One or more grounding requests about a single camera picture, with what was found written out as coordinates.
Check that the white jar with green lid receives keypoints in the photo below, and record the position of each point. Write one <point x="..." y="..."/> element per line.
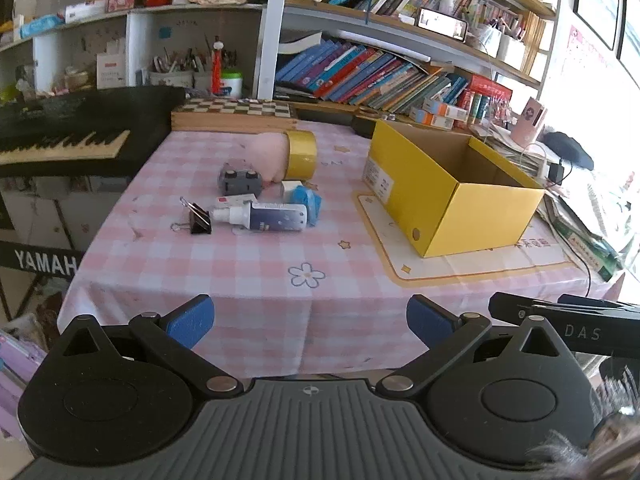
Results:
<point x="231" y="85"/>

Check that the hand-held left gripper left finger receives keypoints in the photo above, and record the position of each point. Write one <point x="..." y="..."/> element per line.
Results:
<point x="192" y="319"/>

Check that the white box with red print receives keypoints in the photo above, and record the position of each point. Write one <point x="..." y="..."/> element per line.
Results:
<point x="111" y="67"/>

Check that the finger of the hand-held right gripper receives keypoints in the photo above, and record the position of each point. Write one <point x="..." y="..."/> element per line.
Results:
<point x="600" y="302"/>
<point x="600" y="332"/>

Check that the red and white bottle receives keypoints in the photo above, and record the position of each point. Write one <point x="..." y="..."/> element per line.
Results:
<point x="217" y="67"/>

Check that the white and blue bottle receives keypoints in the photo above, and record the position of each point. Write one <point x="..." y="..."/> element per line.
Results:
<point x="275" y="217"/>

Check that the black electronic keyboard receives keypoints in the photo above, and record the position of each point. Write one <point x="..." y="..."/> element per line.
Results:
<point x="75" y="110"/>

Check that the pink tumbler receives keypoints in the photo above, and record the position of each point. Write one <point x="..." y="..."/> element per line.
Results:
<point x="527" y="120"/>

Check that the white pen holder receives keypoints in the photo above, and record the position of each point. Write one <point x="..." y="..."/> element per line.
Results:
<point x="170" y="77"/>

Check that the small white red-label box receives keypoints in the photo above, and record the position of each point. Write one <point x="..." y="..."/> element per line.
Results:
<point x="232" y="201"/>

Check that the thick red book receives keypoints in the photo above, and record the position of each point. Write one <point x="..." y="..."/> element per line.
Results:
<point x="490" y="87"/>

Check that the stack of papers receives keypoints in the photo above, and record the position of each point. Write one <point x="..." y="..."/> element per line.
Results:
<point x="575" y="210"/>

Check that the grey furry sleeve cuff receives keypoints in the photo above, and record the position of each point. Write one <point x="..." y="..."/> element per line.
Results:
<point x="617" y="410"/>

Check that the black power adapter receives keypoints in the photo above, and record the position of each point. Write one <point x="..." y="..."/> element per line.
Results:
<point x="556" y="171"/>

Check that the white placemat with orange border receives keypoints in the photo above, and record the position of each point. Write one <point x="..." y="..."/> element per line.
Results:
<point x="475" y="265"/>

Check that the black framed picture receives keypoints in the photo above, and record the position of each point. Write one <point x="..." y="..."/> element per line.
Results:
<point x="631" y="30"/>
<point x="597" y="0"/>

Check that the white wooden bookshelf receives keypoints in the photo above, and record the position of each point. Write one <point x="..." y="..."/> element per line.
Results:
<point x="267" y="35"/>

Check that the stack of purple books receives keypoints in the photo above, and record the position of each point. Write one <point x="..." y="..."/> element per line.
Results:
<point x="17" y="380"/>

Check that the yellow tape roll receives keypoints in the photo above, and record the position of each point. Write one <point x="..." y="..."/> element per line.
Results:
<point x="300" y="157"/>

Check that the pink wall poster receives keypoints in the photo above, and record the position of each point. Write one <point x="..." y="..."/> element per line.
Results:
<point x="585" y="55"/>

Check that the white charger plug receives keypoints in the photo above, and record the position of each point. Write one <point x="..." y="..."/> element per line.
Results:
<point x="290" y="188"/>

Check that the yellow cardboard box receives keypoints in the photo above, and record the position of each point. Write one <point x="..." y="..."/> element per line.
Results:
<point x="480" y="220"/>

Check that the wooden chessboard box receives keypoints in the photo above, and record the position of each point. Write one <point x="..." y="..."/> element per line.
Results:
<point x="235" y="110"/>

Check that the row of leaning picture books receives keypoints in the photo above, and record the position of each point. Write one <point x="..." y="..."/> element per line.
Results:
<point x="360" y="72"/>

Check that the small brown box with knobs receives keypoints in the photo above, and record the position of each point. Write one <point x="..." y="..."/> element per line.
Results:
<point x="367" y="127"/>

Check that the smartphone on stand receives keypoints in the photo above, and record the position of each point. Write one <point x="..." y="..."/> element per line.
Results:
<point x="440" y="22"/>

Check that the black hat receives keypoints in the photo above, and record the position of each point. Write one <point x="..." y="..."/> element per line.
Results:
<point x="570" y="147"/>

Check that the white pen cup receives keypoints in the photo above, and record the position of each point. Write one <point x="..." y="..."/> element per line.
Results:
<point x="511" y="52"/>
<point x="487" y="42"/>

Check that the pink plush toy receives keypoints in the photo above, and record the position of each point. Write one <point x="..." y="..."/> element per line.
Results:
<point x="267" y="155"/>

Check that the green and white carton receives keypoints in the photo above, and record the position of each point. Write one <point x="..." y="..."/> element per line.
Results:
<point x="590" y="250"/>

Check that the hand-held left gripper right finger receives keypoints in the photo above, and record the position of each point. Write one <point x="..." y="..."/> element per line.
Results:
<point x="429" y="319"/>

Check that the row of small upright books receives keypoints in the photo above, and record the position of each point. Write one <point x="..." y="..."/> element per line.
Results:
<point x="482" y="107"/>

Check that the black binder clip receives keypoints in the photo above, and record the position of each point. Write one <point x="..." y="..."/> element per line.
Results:
<point x="200" y="220"/>

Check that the grey toy truck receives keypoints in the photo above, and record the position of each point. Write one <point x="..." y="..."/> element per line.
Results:
<point x="240" y="180"/>

